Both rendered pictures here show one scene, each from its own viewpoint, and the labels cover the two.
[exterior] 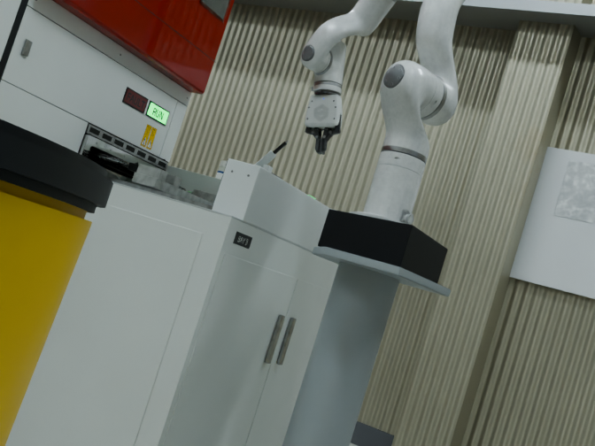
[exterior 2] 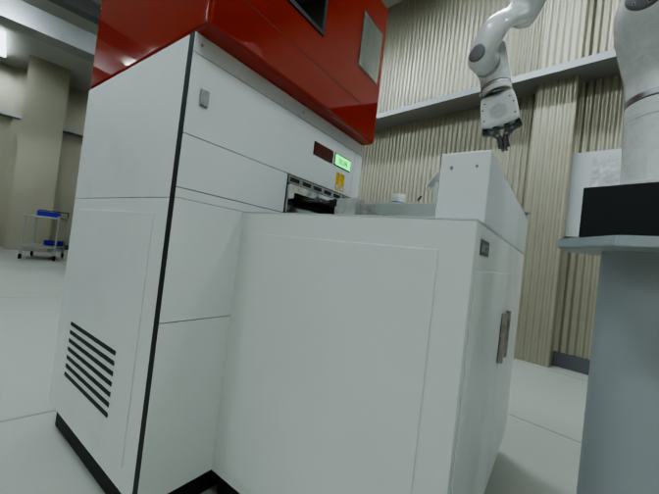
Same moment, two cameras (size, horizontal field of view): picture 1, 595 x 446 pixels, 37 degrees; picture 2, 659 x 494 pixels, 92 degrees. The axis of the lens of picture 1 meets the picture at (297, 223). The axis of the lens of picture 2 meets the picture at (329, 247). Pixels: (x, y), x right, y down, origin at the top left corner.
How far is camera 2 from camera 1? 153 cm
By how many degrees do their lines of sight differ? 12
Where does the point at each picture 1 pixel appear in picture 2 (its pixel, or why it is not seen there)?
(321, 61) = (493, 57)
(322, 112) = (499, 110)
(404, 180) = not seen: outside the picture
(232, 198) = (460, 199)
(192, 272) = (435, 303)
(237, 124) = (378, 189)
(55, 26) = (232, 78)
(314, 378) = (627, 413)
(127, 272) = (351, 311)
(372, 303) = not seen: outside the picture
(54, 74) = (243, 128)
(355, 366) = not seen: outside the picture
